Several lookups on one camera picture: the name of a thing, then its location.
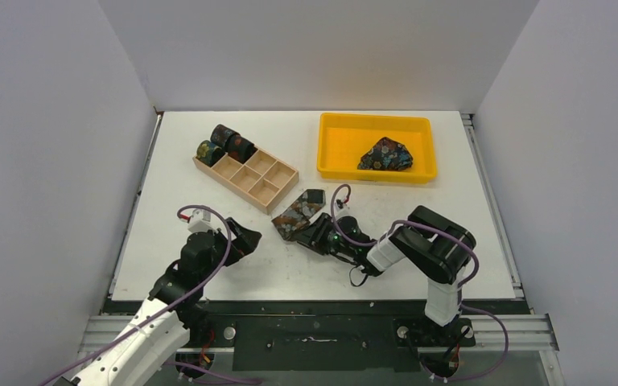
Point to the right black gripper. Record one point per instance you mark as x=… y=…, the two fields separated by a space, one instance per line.
x=314 y=240

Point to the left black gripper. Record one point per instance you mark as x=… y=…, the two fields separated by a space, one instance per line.
x=243 y=244

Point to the orange grey floral tie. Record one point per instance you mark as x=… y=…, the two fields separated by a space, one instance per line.
x=298 y=215

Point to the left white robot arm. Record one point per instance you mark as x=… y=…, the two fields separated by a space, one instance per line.
x=170 y=313

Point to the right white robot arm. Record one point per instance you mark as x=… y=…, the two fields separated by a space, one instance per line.
x=438 y=247

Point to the wooden compartment tray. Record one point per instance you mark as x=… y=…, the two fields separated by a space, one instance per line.
x=263 y=181

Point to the yellow plastic bin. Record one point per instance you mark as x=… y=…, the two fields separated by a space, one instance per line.
x=345 y=137

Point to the yellow floral rolled tie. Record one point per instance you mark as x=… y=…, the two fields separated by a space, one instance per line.
x=209 y=153

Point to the dark floral folded tie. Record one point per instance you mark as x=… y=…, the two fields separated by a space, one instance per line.
x=386 y=155

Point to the red patterned rolled tie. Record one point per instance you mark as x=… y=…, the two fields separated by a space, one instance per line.
x=240 y=148

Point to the dark rolled tie rear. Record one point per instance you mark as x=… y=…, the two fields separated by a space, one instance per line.
x=222 y=135

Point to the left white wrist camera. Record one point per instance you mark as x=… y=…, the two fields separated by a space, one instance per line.
x=197 y=220

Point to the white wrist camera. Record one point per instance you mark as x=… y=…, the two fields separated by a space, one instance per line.
x=197 y=220
x=340 y=209

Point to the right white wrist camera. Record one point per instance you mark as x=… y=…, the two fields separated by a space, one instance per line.
x=340 y=209

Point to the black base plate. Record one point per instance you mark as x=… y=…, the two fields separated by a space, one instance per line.
x=311 y=336

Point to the aluminium frame rail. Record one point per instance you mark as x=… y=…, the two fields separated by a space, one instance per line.
x=527 y=332

